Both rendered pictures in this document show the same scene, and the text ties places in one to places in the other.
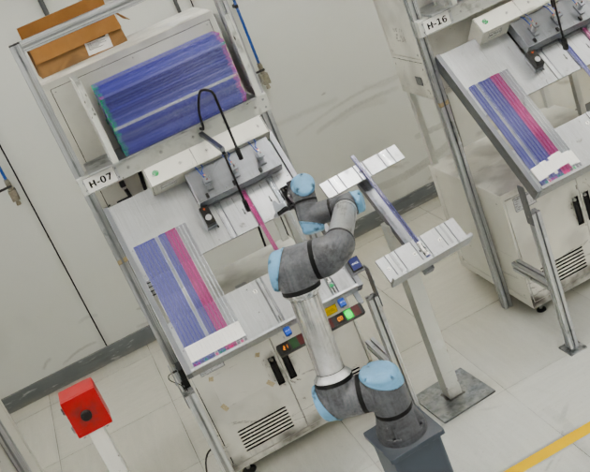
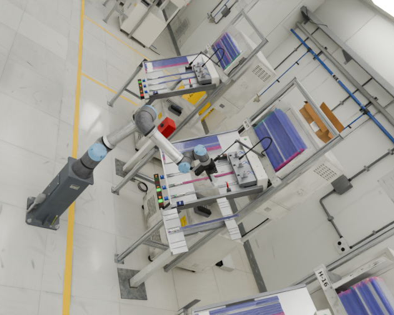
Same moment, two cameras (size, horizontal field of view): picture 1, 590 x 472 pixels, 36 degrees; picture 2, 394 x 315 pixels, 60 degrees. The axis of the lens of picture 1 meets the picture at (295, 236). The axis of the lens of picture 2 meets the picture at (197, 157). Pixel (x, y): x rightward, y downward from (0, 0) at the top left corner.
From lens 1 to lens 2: 261 cm
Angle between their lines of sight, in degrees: 55
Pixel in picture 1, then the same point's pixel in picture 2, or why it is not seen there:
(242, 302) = not seen: hidden behind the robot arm
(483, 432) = (100, 274)
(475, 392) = (126, 290)
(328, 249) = (141, 115)
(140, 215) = (231, 139)
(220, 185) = (234, 160)
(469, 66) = (295, 303)
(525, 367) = not seen: outside the picture
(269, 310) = (173, 172)
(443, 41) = (324, 304)
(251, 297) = not seen: hidden behind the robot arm
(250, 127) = (261, 173)
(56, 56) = (308, 112)
